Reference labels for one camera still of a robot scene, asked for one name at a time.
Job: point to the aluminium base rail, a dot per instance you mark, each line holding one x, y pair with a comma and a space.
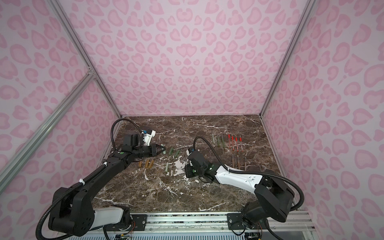
209, 226

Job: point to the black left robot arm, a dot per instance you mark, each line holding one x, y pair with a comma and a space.
72, 212

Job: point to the aluminium frame diagonal left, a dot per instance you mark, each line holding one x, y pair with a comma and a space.
19, 160

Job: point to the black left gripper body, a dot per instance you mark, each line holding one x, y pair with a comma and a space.
147, 151

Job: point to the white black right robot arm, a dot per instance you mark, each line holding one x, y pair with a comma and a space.
274, 196

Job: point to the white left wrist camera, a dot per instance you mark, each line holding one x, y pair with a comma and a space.
147, 136

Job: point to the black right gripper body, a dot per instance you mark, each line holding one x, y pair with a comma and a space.
192, 171

